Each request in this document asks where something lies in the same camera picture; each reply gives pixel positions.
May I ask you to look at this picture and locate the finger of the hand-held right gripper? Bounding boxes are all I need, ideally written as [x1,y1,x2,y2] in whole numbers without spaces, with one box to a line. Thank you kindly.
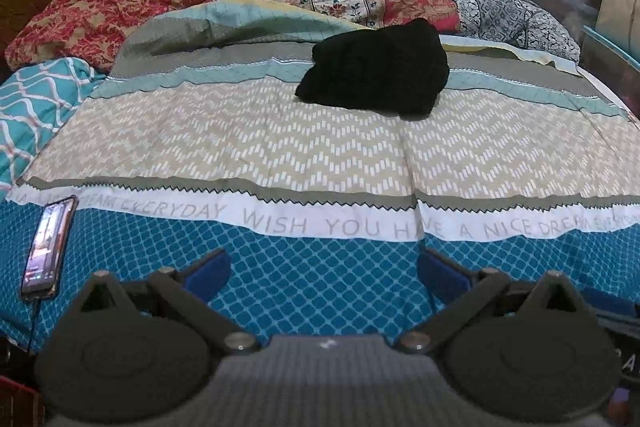
[580,288,640,323]

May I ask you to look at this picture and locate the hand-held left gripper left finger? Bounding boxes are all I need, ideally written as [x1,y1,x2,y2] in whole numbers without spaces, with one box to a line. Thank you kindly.
[75,248,262,354]

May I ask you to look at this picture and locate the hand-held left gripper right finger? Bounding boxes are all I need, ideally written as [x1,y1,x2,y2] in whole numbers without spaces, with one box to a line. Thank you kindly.
[395,248,591,354]

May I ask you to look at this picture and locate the black pants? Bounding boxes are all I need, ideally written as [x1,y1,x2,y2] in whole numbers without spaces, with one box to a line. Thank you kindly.
[295,18,450,120]

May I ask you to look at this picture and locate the smartphone with lit screen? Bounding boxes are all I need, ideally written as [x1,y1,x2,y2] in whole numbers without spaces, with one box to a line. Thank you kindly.
[20,195,79,303]

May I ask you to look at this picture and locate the red object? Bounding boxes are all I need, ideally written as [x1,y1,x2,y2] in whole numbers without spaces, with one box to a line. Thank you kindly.
[0,376,46,427]

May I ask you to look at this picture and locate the teal patterned pillow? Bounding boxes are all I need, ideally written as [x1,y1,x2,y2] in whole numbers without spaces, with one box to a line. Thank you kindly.
[0,57,107,198]

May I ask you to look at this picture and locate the red floral patchwork quilt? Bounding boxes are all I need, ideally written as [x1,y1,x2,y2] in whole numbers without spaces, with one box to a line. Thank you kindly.
[5,0,581,72]

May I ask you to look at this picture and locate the brown cardboard box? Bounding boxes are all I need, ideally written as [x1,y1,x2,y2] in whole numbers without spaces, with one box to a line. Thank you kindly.
[597,0,640,42]

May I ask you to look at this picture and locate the black charging cable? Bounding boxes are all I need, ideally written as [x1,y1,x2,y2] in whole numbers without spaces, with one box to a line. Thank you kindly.
[26,297,42,358]

